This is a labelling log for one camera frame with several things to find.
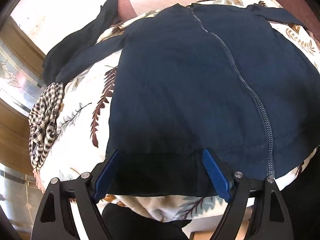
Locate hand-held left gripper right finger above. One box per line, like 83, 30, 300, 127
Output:
202, 148, 295, 240

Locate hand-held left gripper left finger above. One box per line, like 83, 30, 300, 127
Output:
31, 149, 123, 240

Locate navy zip jacket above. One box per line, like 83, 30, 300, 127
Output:
56, 3, 320, 197

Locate leaf print blanket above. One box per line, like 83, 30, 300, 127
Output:
32, 0, 320, 223

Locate person's black trousers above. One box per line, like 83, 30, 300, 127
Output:
101, 145, 320, 240

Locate black white checkered cloth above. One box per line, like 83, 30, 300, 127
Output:
28, 82, 65, 173

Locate black garment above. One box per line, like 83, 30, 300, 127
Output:
42, 0, 125, 84

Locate wooden door frame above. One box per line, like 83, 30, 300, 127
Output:
0, 16, 48, 170

